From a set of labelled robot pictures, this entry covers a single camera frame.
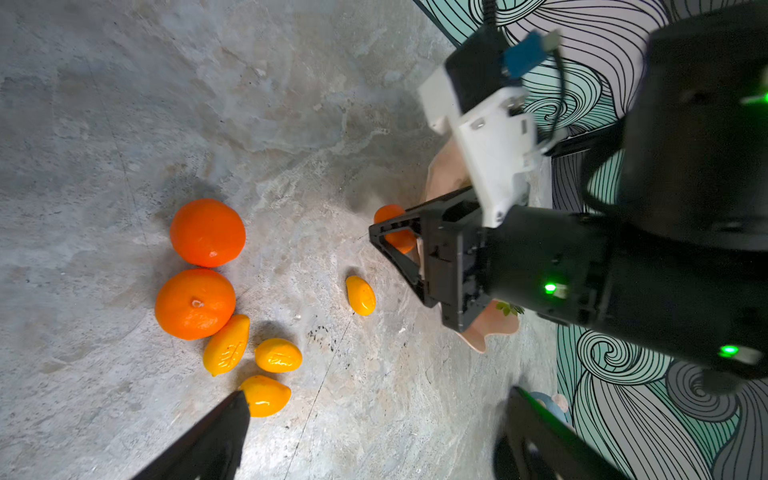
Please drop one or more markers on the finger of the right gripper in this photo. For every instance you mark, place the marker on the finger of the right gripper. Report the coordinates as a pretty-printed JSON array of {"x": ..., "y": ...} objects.
[
  {"x": 407, "y": 268},
  {"x": 448, "y": 208}
]

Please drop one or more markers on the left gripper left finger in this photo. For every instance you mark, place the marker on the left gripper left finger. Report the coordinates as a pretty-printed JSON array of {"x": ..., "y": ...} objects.
[{"x": 211, "y": 449}]

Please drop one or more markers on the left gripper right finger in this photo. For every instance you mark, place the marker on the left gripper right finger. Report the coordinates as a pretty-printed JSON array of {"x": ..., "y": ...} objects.
[{"x": 535, "y": 444}]

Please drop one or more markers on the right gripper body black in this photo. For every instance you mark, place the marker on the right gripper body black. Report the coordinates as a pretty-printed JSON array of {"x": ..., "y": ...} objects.
[{"x": 451, "y": 260}]

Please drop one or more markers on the yellow mango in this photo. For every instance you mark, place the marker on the yellow mango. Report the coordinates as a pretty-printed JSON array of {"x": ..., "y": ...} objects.
[
  {"x": 226, "y": 348},
  {"x": 265, "y": 396},
  {"x": 278, "y": 355},
  {"x": 360, "y": 295}
]

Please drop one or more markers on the large orange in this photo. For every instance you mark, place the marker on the large orange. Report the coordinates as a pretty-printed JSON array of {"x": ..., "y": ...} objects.
[
  {"x": 195, "y": 304},
  {"x": 207, "y": 233}
]

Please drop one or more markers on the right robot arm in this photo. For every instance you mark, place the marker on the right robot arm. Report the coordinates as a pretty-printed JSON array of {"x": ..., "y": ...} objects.
[{"x": 671, "y": 252}]

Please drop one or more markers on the pig-face plush doll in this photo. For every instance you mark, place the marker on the pig-face plush doll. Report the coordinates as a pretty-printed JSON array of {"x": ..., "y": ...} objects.
[{"x": 556, "y": 404}]

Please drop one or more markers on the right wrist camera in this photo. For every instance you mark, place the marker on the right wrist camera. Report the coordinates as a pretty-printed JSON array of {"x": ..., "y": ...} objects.
[{"x": 478, "y": 97}]

